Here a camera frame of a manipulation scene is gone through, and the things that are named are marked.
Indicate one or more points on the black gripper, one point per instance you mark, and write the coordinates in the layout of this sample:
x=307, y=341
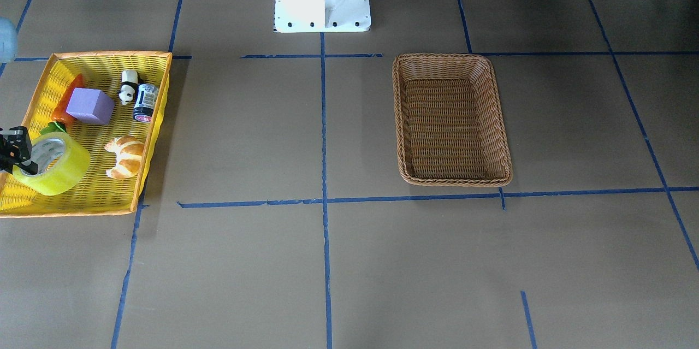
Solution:
x=15, y=148

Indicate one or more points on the yellow packing tape roll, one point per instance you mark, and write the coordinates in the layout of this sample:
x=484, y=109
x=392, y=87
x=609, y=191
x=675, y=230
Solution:
x=61, y=164

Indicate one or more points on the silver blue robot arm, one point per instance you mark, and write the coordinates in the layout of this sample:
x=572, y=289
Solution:
x=8, y=47

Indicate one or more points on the yellow plastic basket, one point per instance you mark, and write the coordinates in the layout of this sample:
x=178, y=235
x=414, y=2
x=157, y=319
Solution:
x=95, y=194

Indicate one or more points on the brown wicker basket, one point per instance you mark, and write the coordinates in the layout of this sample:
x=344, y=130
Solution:
x=449, y=124

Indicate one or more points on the toy carrot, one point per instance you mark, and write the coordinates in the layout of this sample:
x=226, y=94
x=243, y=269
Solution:
x=61, y=120

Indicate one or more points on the purple foam block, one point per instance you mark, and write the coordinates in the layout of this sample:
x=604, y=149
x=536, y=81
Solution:
x=90, y=105

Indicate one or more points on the toy croissant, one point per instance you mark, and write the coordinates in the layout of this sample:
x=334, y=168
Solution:
x=128, y=151

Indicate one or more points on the toy panda figure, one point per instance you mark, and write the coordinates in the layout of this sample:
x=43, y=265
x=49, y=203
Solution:
x=130, y=82

